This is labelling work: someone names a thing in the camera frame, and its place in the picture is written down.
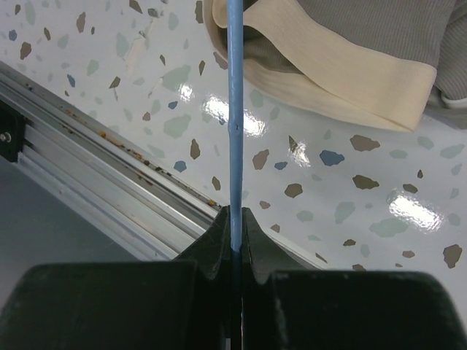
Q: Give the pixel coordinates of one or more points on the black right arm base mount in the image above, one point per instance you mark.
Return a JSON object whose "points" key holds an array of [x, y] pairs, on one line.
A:
{"points": [[12, 128]]}

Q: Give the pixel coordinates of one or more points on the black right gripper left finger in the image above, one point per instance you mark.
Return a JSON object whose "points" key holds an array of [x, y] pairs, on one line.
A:
{"points": [[176, 304]]}

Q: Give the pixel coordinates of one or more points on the blue wire hanger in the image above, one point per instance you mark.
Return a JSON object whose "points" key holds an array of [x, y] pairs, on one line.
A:
{"points": [[236, 143]]}

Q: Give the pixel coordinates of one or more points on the aluminium extrusion rail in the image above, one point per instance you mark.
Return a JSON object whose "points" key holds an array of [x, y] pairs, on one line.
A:
{"points": [[153, 186]]}

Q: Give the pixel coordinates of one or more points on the grey beige underwear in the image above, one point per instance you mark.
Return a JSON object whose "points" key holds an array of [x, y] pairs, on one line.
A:
{"points": [[379, 64]]}

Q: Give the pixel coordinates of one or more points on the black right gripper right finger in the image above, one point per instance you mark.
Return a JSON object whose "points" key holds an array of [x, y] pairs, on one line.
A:
{"points": [[287, 306]]}

